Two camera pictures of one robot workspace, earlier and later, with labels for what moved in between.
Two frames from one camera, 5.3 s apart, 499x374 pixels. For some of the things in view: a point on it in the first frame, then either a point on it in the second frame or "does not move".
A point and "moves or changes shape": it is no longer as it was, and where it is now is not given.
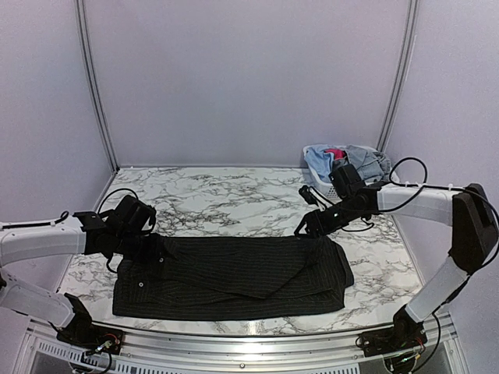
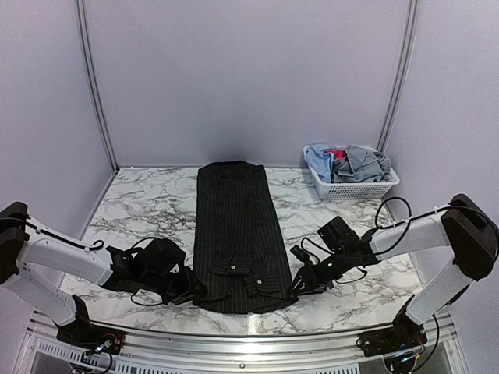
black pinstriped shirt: (164, 277) moves or changes shape
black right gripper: (313, 229) to (314, 280)
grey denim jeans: (372, 164) does not move
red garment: (338, 153) does not move
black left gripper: (153, 252) to (189, 284)
